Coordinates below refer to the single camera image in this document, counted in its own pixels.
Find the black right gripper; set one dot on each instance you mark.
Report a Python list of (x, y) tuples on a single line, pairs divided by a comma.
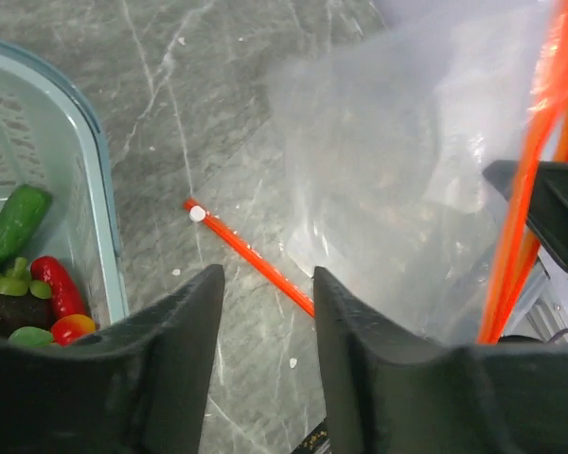
[(547, 216)]

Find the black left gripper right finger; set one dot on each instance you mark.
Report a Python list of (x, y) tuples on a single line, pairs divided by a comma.
[(389, 391)]

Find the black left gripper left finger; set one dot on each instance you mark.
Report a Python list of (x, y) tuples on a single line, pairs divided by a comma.
[(137, 386)]

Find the clear zip bag orange zipper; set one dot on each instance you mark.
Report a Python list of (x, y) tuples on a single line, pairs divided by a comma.
[(385, 143)]

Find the light blue plastic basket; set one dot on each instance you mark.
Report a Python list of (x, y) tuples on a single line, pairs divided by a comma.
[(50, 137)]

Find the orange yellow toy tomato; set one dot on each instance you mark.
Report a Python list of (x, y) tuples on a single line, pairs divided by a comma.
[(70, 328)]

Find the red toy chili pepper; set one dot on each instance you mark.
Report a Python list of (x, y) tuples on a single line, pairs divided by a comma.
[(66, 298)]

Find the dark toy mangosteen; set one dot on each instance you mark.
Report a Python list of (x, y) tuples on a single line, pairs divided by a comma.
[(24, 301)]

